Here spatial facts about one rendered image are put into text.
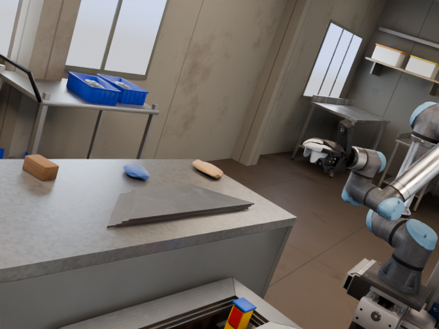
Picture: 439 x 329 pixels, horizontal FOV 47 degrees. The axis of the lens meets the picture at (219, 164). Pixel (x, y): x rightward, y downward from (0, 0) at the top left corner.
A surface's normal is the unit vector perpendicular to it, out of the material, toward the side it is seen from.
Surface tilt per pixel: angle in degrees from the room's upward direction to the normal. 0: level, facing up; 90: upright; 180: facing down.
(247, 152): 90
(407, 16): 90
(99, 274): 90
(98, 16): 90
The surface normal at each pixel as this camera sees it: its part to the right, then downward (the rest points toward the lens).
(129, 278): 0.71, 0.41
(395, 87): -0.52, 0.07
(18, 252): 0.32, -0.91
